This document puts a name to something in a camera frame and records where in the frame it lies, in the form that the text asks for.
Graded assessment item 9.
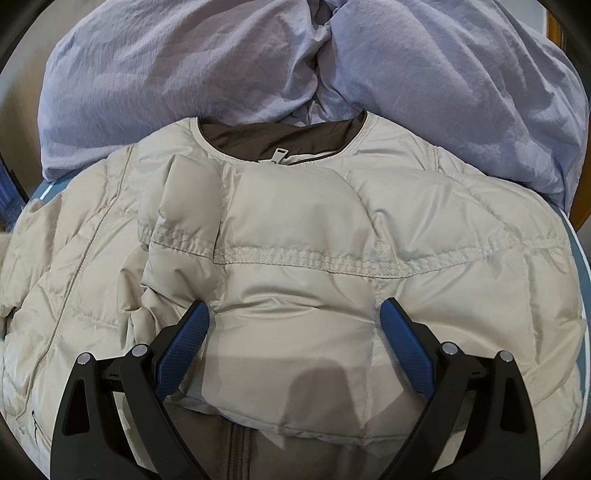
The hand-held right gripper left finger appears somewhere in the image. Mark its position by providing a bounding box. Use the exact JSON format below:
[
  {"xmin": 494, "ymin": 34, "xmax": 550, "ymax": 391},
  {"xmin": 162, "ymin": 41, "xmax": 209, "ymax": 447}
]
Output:
[{"xmin": 50, "ymin": 300, "xmax": 218, "ymax": 480}]

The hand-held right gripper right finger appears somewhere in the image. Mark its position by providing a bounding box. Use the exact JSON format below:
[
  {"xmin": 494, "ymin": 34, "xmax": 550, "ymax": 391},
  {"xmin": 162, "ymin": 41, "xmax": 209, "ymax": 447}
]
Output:
[{"xmin": 379, "ymin": 298, "xmax": 542, "ymax": 480}]

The beige puffer jacket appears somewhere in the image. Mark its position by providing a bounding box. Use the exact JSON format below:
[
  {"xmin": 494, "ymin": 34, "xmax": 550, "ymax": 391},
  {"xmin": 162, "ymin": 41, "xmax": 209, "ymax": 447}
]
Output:
[{"xmin": 0, "ymin": 110, "xmax": 589, "ymax": 480}]

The blue white-striped bed sheet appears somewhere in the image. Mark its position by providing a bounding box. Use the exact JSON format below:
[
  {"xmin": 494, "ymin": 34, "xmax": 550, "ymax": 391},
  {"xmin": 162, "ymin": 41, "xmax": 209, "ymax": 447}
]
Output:
[{"xmin": 25, "ymin": 178, "xmax": 591, "ymax": 333}]

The lavender pillow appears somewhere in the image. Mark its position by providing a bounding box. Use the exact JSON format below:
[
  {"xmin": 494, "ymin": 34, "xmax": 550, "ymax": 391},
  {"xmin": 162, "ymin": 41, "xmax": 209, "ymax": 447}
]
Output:
[
  {"xmin": 39, "ymin": 0, "xmax": 334, "ymax": 182},
  {"xmin": 314, "ymin": 0, "xmax": 586, "ymax": 209}
]

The orange wooden door frame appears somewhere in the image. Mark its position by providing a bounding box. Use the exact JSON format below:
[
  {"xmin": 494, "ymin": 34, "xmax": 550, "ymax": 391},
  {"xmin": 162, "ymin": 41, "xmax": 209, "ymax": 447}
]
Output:
[{"xmin": 544, "ymin": 8, "xmax": 579, "ymax": 65}]

